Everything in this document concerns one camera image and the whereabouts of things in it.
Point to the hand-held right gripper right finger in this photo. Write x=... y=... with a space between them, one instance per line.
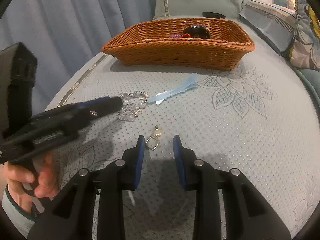
x=178 y=160

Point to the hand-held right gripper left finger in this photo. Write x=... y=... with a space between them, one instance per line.
x=140 y=160

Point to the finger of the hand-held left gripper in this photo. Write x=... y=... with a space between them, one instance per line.
x=75 y=120
x=100 y=101

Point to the brown wicker basket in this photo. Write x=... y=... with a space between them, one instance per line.
x=175 y=55

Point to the black wrist watch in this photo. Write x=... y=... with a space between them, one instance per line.
x=197 y=31

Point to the person's left forearm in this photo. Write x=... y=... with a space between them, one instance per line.
x=17 y=217

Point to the person's left hand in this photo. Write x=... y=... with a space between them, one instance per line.
x=45 y=180

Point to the light blue hair clip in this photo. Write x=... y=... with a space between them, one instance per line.
x=175 y=90

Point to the blue curtain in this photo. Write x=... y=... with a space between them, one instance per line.
x=75 y=17

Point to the plain teal pillow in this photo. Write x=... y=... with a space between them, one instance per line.
x=312 y=80

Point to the striped grey cushion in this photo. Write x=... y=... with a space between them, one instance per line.
x=265 y=22

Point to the floral print pillow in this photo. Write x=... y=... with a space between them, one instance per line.
x=307 y=42

